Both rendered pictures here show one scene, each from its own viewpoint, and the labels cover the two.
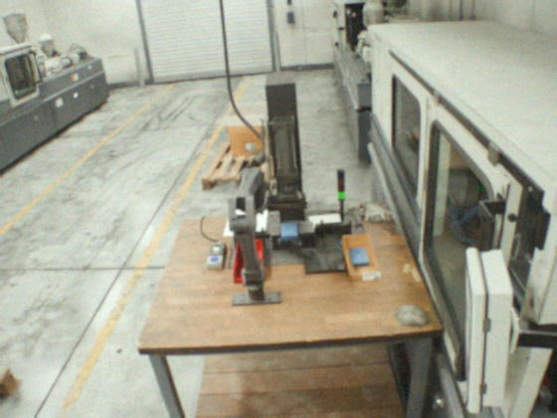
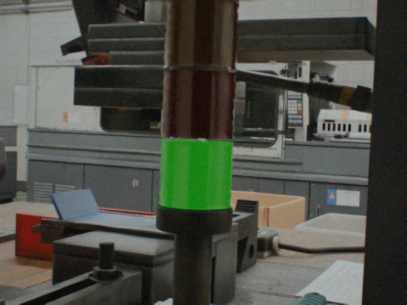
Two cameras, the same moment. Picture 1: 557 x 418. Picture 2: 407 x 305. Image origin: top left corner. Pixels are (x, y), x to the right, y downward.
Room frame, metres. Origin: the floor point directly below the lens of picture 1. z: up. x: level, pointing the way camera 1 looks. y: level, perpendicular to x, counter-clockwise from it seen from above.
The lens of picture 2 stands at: (2.07, -0.65, 1.09)
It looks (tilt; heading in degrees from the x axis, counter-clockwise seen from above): 3 degrees down; 109
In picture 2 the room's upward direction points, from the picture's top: 2 degrees clockwise
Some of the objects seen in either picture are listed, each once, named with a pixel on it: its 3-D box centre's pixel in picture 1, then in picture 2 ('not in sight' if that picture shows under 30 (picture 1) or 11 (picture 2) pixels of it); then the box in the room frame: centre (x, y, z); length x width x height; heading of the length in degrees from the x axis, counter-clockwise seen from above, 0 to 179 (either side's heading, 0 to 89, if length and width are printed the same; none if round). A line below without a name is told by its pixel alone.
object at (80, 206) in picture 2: (288, 229); (131, 211); (1.79, -0.07, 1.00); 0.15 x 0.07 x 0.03; 176
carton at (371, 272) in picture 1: (360, 257); not in sight; (1.61, -0.36, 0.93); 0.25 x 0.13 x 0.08; 176
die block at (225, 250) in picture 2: (292, 237); (154, 278); (1.82, -0.09, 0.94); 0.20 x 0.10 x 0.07; 86
